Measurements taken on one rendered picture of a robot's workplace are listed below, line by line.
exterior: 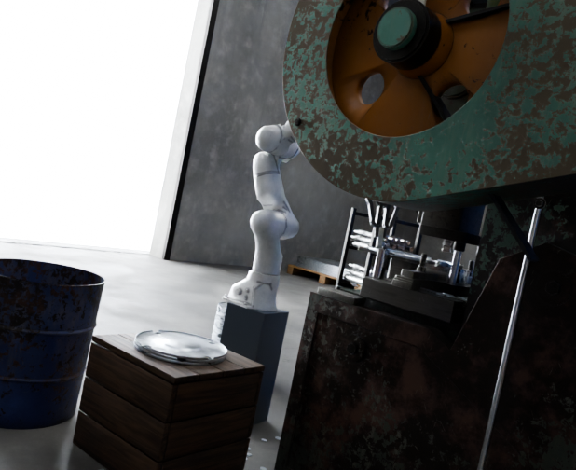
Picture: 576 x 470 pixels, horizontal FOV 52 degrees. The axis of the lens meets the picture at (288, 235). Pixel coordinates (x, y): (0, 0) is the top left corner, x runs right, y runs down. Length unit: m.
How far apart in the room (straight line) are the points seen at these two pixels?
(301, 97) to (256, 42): 5.84
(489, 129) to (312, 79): 0.55
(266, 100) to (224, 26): 1.06
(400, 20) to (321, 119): 0.34
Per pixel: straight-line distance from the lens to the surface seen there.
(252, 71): 7.48
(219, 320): 3.00
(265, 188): 2.33
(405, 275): 1.70
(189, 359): 1.83
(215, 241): 7.31
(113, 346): 1.90
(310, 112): 1.68
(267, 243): 2.28
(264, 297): 2.32
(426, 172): 1.43
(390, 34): 1.52
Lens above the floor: 0.86
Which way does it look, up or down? 3 degrees down
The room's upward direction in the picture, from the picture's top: 11 degrees clockwise
